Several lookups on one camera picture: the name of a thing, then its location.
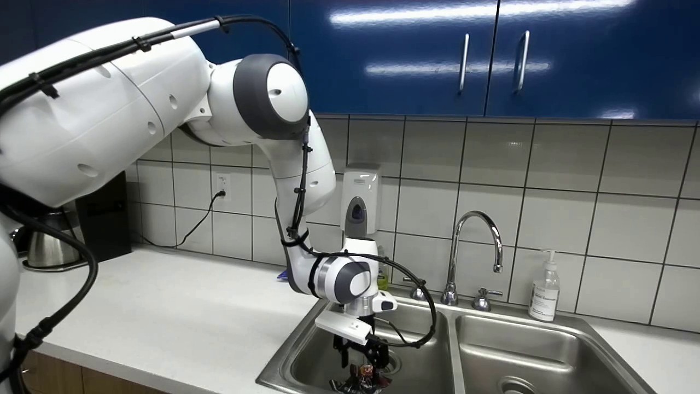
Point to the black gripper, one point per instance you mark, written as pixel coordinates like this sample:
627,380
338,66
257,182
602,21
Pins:
362,351

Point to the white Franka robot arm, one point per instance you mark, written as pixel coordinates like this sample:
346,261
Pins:
94,111

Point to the blue chip packet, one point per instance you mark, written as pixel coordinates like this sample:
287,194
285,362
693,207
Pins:
280,277

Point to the stainless steel double sink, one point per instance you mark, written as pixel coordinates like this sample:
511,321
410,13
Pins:
511,351

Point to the chrome faucet knob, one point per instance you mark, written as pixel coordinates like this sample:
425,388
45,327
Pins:
418,291
481,300

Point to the green dish soap bottle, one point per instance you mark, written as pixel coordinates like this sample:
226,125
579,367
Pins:
383,274

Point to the chrome gooseneck faucet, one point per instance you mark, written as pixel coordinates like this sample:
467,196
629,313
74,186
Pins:
455,249

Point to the clear pump soap bottle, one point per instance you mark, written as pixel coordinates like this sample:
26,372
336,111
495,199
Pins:
542,297

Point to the black countertop appliance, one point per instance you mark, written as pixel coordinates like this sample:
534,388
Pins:
109,220

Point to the wooden base cabinet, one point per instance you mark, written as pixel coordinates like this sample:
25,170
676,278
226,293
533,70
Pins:
58,375

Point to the steel kettle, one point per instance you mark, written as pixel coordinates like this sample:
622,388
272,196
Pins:
51,249

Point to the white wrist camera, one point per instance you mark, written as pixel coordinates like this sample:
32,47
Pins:
342,327

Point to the white wall soap dispenser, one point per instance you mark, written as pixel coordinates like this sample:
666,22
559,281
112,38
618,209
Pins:
362,189

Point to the white wall outlet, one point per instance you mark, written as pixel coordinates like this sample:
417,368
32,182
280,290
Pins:
222,186

